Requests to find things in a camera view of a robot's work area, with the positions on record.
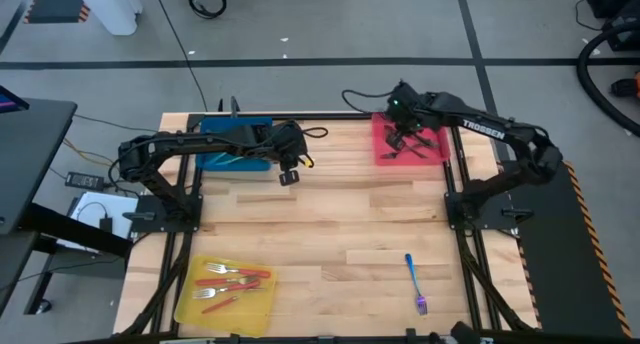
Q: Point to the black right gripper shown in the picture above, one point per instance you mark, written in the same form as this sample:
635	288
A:
407	109

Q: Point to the black computer monitor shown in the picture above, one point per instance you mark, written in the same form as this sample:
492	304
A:
11	100

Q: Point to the teal fork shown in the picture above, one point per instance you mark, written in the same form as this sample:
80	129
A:
230	159

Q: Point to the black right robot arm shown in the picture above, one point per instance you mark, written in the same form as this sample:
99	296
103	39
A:
485	129

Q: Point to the black power adapter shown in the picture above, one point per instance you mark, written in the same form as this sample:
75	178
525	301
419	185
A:
84	180

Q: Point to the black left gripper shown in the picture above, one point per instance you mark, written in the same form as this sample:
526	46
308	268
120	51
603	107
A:
290	144

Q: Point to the table level camera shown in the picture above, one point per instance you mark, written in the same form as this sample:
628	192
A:
464	333

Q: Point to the blue plastic bin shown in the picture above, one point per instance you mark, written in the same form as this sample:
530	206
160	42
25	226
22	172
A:
215	124

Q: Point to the black equipment box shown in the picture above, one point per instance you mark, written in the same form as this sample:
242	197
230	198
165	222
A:
617	9

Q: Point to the small hazard striped mat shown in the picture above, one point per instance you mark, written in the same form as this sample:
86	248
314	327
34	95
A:
55	4

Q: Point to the dark grey desk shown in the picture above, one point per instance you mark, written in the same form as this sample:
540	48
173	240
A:
30	159

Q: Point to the orange black power tool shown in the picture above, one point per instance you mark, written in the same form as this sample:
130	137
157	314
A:
625	86

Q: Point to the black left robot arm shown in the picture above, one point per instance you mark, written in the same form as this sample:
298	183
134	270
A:
200	141

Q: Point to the white flat box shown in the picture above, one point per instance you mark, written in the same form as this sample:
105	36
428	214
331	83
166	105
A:
90	206

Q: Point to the slim red utensil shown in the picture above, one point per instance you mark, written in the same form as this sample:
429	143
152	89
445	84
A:
220	305

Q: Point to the iridescent purple blue fork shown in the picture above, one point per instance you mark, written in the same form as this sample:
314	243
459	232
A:
414	279

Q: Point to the black table frame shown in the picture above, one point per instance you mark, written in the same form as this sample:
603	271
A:
300	116

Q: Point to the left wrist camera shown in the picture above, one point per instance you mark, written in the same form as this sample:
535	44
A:
289	178

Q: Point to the black hazard striped mat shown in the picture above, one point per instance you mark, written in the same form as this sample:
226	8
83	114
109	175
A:
565	264

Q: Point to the white column base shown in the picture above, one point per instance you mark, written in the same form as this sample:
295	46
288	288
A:
112	6

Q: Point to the pink plastic bin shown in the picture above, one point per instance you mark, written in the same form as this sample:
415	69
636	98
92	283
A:
435	156

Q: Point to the yellow plastic bin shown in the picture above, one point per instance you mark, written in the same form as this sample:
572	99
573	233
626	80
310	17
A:
250	314

